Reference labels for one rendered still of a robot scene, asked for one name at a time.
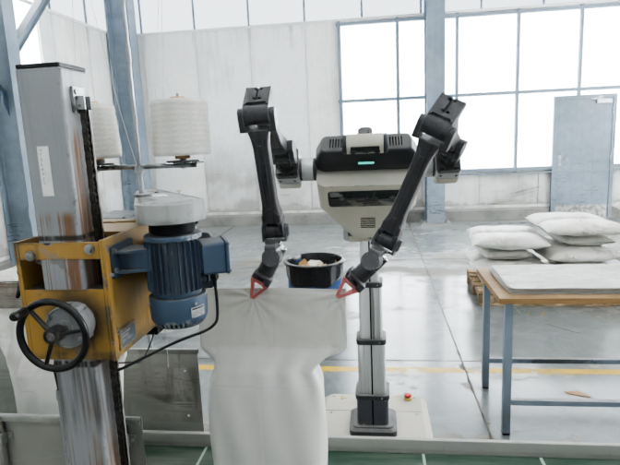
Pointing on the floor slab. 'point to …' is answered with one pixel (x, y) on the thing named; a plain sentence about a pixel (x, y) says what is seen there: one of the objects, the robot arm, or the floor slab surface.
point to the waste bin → (332, 277)
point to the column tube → (101, 416)
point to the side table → (530, 357)
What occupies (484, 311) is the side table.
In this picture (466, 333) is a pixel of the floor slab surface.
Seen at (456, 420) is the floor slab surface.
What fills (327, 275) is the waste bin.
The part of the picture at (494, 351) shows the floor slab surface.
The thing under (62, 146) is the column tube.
